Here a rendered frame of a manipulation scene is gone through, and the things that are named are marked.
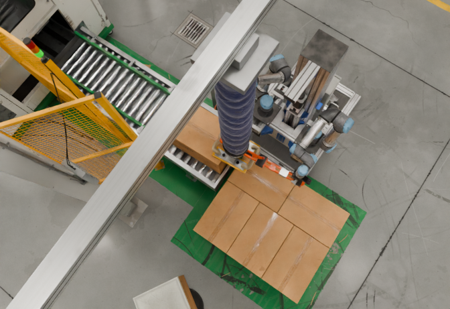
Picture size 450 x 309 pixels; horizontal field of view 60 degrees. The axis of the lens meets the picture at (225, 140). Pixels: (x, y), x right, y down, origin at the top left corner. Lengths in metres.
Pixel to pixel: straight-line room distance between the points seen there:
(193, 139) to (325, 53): 1.52
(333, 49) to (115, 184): 1.88
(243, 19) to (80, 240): 1.08
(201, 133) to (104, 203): 2.30
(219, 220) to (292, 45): 2.48
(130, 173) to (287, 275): 2.69
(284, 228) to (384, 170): 1.51
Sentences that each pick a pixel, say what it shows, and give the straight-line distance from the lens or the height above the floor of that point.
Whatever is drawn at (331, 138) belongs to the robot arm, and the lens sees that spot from 3.30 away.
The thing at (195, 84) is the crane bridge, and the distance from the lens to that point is 1.59.
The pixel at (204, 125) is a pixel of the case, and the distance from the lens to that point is 3.75.
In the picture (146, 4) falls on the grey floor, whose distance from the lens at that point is 5.67.
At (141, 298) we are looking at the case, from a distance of 3.58.
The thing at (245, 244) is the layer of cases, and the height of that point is 0.54.
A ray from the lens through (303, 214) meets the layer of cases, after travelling 4.01.
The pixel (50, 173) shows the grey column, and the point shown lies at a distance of 2.74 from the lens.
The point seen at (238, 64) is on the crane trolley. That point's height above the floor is 2.93.
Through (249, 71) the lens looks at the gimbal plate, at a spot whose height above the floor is 2.88.
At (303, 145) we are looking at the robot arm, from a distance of 3.09.
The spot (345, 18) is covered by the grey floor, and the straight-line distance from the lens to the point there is 5.56.
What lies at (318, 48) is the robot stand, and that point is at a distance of 2.88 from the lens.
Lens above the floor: 4.49
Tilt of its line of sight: 73 degrees down
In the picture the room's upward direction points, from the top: 7 degrees counter-clockwise
